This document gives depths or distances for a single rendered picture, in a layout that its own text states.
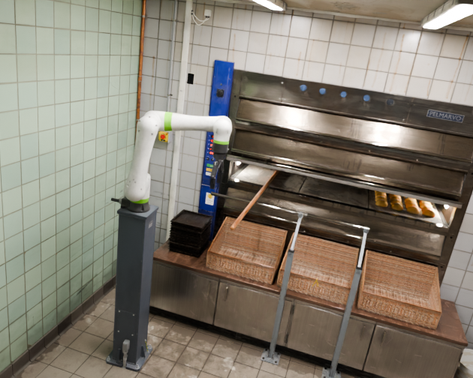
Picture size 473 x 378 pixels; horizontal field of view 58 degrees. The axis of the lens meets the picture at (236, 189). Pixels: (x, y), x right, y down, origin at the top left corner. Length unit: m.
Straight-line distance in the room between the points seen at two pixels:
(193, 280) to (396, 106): 2.06
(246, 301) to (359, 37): 2.15
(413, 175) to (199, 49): 1.94
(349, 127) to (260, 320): 1.65
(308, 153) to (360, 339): 1.46
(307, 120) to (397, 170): 0.79
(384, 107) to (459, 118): 0.52
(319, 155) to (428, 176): 0.82
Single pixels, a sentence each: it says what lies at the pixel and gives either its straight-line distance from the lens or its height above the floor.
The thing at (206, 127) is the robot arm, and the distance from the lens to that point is 2.63.
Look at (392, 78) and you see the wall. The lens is 3.39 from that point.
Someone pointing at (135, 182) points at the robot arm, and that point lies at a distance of 2.59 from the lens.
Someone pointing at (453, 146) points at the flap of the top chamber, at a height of 1.80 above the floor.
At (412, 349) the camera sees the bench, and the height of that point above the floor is 0.41.
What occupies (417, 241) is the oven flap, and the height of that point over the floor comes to 1.01.
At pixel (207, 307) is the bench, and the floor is 0.26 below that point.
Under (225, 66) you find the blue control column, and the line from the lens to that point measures 3.53.
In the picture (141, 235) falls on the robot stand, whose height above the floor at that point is 1.06.
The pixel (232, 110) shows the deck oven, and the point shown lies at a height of 1.77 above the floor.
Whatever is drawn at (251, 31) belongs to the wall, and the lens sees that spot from 3.51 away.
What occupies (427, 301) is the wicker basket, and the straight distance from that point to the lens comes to 3.80.
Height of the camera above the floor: 2.33
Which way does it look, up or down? 19 degrees down
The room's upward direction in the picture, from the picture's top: 8 degrees clockwise
